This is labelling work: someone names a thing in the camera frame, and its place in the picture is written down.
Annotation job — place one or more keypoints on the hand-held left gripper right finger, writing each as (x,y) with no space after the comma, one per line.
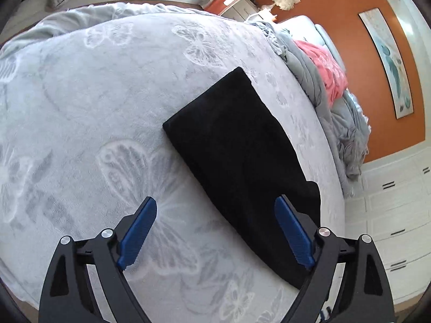
(293,232)

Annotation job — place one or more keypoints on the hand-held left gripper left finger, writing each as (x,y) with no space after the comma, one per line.
(138,235)

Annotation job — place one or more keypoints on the black pants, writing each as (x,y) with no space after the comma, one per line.
(235,148)

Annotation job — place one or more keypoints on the white wardrobe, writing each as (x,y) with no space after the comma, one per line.
(394,208)

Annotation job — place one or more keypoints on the crumpled grey cloth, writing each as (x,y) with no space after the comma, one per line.
(352,134)

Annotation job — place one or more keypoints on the grey butterfly blanket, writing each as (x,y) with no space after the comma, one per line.
(84,107)

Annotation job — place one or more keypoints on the grey duvet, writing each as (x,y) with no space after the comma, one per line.
(304,70)

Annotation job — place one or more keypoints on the pink pillow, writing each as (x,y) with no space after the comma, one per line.
(328,70)

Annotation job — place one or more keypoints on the pale blue headboard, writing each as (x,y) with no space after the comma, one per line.
(323,33)

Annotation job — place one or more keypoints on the white nightstand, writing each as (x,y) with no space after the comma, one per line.
(264,15)

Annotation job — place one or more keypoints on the framed wall picture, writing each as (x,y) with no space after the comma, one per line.
(387,60)

